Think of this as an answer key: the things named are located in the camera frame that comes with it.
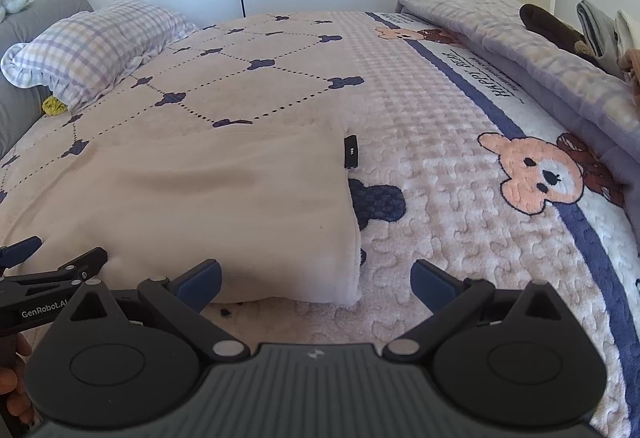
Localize folded peach cloth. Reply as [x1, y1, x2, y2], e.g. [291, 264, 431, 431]
[616, 47, 640, 86]

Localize folded lavender quilt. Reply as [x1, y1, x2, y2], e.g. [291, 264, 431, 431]
[397, 0, 640, 214]

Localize folded cream cloth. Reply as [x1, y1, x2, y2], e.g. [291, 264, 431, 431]
[614, 10, 640, 56]

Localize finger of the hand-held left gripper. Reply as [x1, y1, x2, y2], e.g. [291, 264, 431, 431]
[57, 246, 110, 285]
[0, 237, 44, 272]

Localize person's left hand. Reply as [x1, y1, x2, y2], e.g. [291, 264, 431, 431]
[0, 332, 37, 426]

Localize plaid pillow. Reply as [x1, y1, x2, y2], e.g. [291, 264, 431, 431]
[0, 0, 198, 114]

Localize light blue stuffed toy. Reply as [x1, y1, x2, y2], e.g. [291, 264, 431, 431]
[0, 0, 32, 18]

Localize folded grey-blue cloth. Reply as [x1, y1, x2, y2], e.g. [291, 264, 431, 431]
[576, 0, 621, 62]

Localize cream cat-print sweatshirt black sleeves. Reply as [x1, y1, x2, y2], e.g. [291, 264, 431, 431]
[0, 123, 363, 306]

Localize grey padded headboard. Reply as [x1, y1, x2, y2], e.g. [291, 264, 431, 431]
[0, 0, 96, 159]

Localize dark brown garment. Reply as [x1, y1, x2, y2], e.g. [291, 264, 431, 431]
[519, 3, 598, 64]

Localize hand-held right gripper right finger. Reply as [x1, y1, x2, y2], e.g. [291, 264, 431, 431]
[382, 259, 567, 364]

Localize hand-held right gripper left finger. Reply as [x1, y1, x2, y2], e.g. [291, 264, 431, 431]
[67, 259, 252, 365]

